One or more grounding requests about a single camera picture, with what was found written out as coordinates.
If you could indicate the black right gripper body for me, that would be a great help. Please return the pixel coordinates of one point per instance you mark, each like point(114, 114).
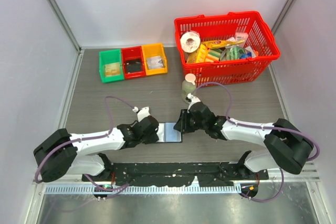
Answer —
point(193, 125)

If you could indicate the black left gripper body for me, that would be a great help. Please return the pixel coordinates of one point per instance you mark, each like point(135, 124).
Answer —
point(149, 138)

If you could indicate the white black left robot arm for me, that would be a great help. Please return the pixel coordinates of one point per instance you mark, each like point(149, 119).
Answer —
point(64, 153)

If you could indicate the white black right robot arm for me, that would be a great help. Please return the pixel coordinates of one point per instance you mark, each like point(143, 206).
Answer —
point(285, 146)

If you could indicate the black cards in red bin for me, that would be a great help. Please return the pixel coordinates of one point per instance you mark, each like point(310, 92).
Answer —
point(133, 65)

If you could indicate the white cards in yellow bin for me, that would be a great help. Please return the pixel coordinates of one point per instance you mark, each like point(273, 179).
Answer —
point(155, 62)

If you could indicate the gold cards in green bin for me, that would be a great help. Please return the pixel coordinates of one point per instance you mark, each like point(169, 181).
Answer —
point(112, 69)

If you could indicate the green liquid soap bottle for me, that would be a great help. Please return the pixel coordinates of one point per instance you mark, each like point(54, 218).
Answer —
point(188, 86)

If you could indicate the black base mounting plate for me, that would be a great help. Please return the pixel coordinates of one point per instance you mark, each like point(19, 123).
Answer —
point(208, 174)

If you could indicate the yellow green sponge pack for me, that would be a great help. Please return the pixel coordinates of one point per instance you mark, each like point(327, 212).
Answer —
point(205, 54)

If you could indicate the red plastic bin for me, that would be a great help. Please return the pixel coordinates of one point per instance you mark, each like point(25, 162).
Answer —
point(132, 53)

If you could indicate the green plastic bin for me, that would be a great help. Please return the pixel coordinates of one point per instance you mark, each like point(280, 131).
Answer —
point(110, 56)

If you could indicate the green packaged item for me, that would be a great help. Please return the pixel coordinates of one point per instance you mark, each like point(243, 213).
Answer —
point(232, 53)

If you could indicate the yellow snack bag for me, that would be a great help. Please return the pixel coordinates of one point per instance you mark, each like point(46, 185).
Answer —
point(221, 43)

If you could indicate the white toilet paper roll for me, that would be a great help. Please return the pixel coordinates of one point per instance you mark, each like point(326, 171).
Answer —
point(190, 41)

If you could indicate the red shopping basket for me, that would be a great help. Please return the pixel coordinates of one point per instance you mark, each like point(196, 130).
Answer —
point(220, 27)

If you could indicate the yellow plastic bin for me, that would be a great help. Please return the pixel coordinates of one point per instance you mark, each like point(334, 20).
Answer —
point(152, 50)

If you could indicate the white pink carton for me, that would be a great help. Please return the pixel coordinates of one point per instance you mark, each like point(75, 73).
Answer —
point(239, 36)

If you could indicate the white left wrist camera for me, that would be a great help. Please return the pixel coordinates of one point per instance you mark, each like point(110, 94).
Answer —
point(142, 112)

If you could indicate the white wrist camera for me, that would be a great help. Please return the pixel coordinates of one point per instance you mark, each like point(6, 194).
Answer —
point(142, 112)
point(191, 100)

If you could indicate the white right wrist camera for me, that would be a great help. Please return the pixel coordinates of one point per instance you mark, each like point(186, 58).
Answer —
point(191, 100)

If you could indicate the white slotted cable duct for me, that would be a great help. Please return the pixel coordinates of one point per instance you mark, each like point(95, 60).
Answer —
point(81, 189)

